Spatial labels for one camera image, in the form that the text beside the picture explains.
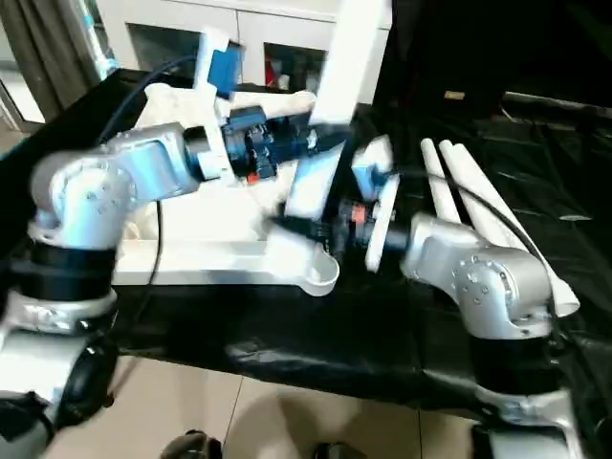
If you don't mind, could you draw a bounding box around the white plastic table top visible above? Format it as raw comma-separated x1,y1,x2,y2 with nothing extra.
113,81,341,296

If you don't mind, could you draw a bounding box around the white glass door cabinet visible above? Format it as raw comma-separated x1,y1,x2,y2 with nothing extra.
96,0,394,97

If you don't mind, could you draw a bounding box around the black table mat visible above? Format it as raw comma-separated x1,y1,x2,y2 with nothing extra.
0,65,612,424

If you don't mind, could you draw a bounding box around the light blue background object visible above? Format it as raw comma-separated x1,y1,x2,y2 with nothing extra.
84,14,122,82

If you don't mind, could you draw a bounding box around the black right robot foot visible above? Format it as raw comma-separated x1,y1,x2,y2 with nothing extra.
314,441,371,459

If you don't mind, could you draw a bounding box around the black robot foot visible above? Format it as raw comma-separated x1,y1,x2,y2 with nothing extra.
161,430,223,459
314,441,371,459

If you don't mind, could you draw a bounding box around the grey curtain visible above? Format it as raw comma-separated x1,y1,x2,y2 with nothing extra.
0,0,108,120

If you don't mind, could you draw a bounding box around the black left robot foot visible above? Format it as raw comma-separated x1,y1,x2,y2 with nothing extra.
161,430,223,459

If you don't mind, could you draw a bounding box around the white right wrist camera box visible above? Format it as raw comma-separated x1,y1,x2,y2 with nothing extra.
350,134,401,275

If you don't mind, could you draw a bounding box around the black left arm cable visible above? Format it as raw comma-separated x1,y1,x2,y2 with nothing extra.
94,55,209,149

